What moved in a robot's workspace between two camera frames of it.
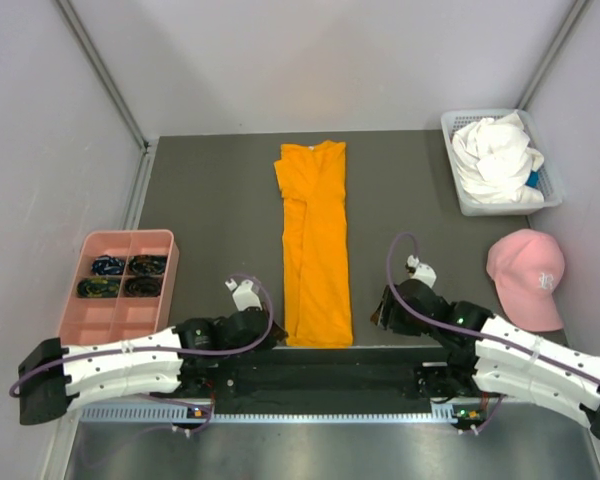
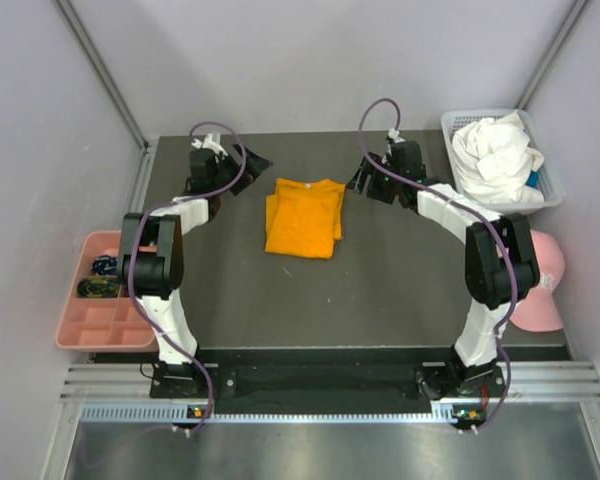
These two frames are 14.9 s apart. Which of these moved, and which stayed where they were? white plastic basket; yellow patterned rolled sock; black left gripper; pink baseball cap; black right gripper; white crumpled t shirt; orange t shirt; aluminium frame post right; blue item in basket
Moved: black left gripper; orange t shirt; black right gripper
Stayed: white crumpled t shirt; blue item in basket; yellow patterned rolled sock; pink baseball cap; white plastic basket; aluminium frame post right
